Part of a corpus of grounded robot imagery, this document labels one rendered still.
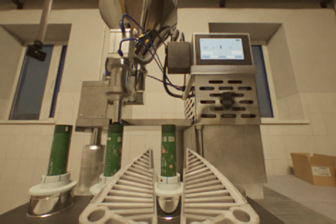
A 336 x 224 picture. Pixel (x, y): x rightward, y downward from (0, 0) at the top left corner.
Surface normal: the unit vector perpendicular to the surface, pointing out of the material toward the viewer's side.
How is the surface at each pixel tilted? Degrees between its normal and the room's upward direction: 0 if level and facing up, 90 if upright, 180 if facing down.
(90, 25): 90
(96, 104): 90
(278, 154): 90
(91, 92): 90
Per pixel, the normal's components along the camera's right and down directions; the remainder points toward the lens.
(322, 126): 0.00, -0.20
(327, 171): -0.32, -0.19
